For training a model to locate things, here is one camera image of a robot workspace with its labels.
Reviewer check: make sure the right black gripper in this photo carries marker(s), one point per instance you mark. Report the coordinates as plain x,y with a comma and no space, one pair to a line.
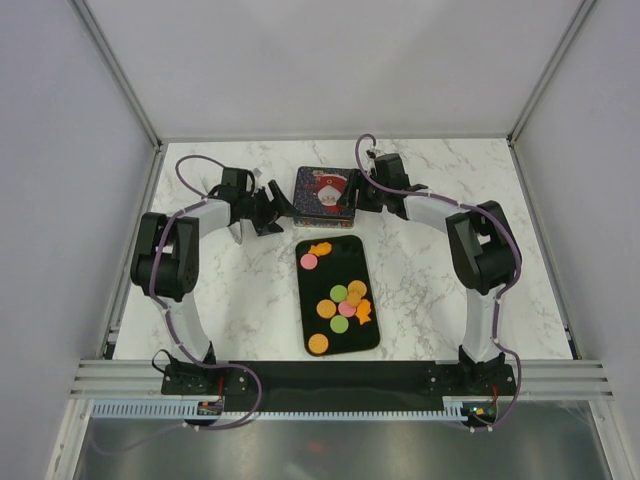
361,183

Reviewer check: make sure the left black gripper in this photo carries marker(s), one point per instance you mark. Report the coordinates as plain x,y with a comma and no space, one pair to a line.
278,207

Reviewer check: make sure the gold tin lid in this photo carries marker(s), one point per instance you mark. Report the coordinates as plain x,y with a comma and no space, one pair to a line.
317,191

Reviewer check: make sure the square cookie tin box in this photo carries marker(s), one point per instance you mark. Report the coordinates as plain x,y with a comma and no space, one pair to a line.
321,222

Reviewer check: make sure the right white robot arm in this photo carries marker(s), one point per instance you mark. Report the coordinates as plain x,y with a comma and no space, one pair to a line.
484,253

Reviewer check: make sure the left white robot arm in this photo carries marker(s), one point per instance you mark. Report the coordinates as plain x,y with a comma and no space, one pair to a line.
166,258

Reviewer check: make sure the orange fish cookie upper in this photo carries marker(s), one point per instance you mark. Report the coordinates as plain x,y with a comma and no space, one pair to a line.
320,249

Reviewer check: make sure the orange fish cookie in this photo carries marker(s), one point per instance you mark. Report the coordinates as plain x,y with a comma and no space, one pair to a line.
363,312
320,249

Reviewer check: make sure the pink round cookie upper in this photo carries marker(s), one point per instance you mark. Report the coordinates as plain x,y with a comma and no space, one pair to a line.
309,261

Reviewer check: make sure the pink round cookie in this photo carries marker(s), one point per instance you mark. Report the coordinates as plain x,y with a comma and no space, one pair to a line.
309,261
346,310

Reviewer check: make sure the dotted tan cookie upper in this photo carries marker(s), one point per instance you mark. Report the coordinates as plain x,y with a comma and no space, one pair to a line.
357,287

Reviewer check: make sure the dotted tan cookie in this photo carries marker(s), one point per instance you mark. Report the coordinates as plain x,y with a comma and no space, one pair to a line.
357,287
326,308

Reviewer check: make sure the green round cookie upper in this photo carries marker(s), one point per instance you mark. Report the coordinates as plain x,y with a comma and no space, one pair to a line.
338,293

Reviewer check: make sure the green round cookie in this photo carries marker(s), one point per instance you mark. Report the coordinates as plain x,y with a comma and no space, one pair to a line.
338,293
339,324

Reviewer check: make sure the tan leaf cookie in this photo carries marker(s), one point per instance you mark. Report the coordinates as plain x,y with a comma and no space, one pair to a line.
353,298

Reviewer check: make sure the dotted tan cookie middle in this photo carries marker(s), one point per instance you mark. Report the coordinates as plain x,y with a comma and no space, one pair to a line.
326,308

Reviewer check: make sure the black rectangular tray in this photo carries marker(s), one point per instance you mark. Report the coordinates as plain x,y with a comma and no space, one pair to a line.
338,312

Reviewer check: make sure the orange fish cookie lower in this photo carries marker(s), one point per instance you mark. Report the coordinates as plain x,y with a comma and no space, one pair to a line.
363,312

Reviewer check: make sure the pink round cookie lower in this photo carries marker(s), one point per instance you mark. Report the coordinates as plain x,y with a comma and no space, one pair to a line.
346,310

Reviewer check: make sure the green round cookie lower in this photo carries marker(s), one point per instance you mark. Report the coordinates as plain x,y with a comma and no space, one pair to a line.
339,324

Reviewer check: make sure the dotted orange cookie bottom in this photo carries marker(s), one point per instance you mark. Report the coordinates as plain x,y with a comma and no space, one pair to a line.
318,344

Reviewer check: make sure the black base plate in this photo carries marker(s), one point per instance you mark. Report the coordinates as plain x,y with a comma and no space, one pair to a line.
336,386

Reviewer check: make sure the grey slotted cable duct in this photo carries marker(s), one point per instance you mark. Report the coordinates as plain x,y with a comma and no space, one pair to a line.
194,410

